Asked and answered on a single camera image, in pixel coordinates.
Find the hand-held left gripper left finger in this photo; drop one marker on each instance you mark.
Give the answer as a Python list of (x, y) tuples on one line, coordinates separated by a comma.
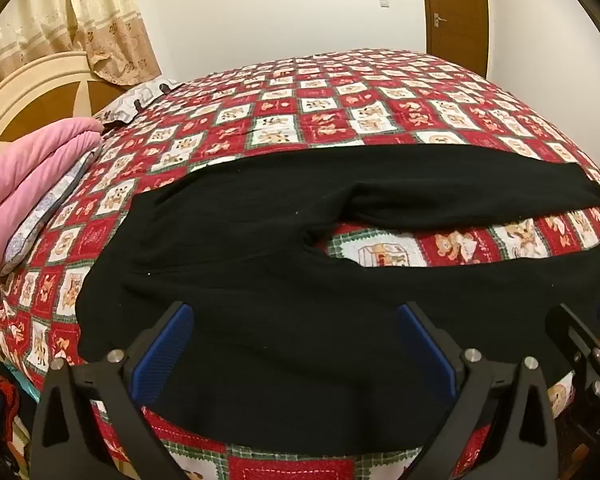
[(167, 355)]

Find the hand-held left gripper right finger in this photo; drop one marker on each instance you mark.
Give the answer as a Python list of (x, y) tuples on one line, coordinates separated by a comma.
[(425, 350)]

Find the black pants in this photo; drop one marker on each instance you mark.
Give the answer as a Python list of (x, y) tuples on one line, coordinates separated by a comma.
[(255, 240)]

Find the dark clothes pile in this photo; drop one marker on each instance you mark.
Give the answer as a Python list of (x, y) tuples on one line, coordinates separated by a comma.
[(0, 400)]

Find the pale floral pillow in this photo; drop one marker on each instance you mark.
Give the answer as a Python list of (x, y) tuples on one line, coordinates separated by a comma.
[(40, 215)]

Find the pink folded blanket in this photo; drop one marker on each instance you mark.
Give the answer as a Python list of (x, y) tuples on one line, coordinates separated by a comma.
[(25, 170)]

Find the grey printed pillow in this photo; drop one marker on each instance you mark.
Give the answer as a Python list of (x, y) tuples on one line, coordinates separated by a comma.
[(135, 97)]

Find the red printed patchwork bedspread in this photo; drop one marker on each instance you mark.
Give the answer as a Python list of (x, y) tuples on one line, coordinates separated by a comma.
[(330, 105)]

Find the cream and brown headboard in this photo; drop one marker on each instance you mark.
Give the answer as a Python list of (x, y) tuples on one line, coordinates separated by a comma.
[(40, 90)]

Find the brown wooden door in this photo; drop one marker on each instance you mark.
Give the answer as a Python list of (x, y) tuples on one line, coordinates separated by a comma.
[(455, 10)]

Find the beige patterned curtain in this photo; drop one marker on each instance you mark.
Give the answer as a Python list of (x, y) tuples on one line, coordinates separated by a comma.
[(105, 20)]

